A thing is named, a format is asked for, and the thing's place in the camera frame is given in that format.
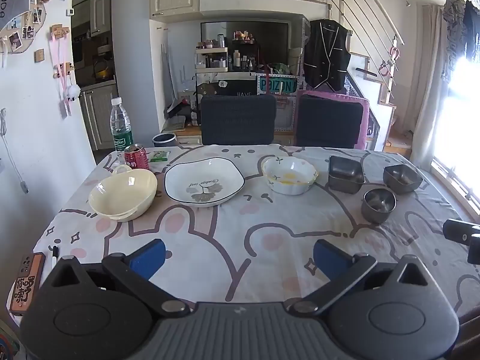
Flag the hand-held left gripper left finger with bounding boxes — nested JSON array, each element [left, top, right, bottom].
[[45, 238, 192, 318]]

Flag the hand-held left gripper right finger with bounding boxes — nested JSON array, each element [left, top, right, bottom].
[[285, 239, 432, 317]]

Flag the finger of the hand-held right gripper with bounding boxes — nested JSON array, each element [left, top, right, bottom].
[[442, 218, 480, 246]]

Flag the cream bowl with handles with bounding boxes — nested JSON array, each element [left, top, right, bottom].
[[88, 164, 158, 222]]

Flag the round steel bowl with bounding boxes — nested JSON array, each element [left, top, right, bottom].
[[361, 188, 397, 224]]

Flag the square steel bowl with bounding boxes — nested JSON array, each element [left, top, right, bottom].
[[383, 164, 424, 195]]

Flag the rectangular steel container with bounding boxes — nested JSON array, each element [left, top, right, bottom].
[[328, 155, 365, 195]]

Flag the white bowl with yellow rim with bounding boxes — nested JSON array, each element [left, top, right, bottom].
[[261, 156, 319, 196]]

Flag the white leaf print plate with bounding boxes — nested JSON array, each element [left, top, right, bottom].
[[164, 157, 246, 208]]

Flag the printed bunny tablecloth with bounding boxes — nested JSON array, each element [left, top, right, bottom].
[[32, 143, 480, 319]]

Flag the red drink can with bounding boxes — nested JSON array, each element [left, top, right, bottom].
[[124, 143, 150, 171]]

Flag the grey trash bin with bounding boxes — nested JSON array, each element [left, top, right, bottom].
[[152, 132, 178, 148]]

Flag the clear water bottle green label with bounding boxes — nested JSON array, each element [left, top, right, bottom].
[[109, 97, 134, 153]]

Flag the dark blue chair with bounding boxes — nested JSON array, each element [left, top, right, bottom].
[[295, 94, 365, 149], [200, 94, 277, 146]]

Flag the pink chair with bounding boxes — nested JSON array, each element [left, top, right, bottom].
[[298, 90, 371, 151]]

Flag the grey lower kitchen cabinet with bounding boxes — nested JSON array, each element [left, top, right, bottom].
[[79, 82, 120, 151]]

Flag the grey kitchen cabinet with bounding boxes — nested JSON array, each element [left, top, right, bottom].
[[79, 82, 120, 151], [89, 0, 112, 37]]

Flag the beige curtain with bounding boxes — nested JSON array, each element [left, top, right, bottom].
[[409, 4, 456, 162]]

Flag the teal sign plate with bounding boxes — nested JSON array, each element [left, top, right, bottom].
[[257, 75, 299, 94]]

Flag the black printed box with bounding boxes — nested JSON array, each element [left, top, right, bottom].
[[217, 79, 259, 97]]

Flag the black vest white trim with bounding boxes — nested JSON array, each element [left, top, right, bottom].
[[303, 18, 352, 91]]

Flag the hanging dark clothes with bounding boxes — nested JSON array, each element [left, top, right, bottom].
[[442, 0, 480, 83]]

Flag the white tiered shelf rack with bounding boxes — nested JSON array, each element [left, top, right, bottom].
[[194, 46, 229, 73]]

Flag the stair railing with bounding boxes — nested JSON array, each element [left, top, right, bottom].
[[244, 0, 406, 87]]

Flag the grey upper kitchen cabinet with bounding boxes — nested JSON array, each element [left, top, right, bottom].
[[89, 0, 112, 37]]

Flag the wall charger cable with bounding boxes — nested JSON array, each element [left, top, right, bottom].
[[0, 109, 30, 195]]

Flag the red strap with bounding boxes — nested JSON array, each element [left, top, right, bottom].
[[266, 62, 282, 94]]

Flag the wall photo board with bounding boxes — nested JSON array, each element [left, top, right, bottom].
[[0, 0, 47, 55]]

